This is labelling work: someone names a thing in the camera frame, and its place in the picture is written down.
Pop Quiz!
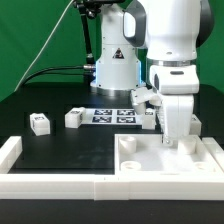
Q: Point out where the black cable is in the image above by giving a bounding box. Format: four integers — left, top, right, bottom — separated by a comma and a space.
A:
20, 64, 97, 88

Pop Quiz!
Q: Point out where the white cable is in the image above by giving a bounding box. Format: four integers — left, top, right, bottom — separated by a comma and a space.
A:
13, 0, 75, 93

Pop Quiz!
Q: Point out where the sheet of fiducial tags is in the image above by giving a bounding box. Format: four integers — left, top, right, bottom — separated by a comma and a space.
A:
82, 108, 142, 125

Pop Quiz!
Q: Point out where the white U-shaped obstacle fence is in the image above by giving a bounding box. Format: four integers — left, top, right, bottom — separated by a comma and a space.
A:
0, 136, 224, 200

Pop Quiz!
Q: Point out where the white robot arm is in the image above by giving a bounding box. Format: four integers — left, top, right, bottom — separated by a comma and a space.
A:
91, 0, 214, 143

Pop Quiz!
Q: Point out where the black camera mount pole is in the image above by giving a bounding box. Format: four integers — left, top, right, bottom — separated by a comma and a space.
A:
73, 0, 101, 64

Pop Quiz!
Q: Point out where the white square tabletop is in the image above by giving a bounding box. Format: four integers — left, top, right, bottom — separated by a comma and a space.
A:
114, 134, 223, 175

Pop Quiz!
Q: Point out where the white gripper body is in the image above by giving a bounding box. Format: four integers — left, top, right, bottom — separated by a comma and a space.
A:
130, 64, 200, 141

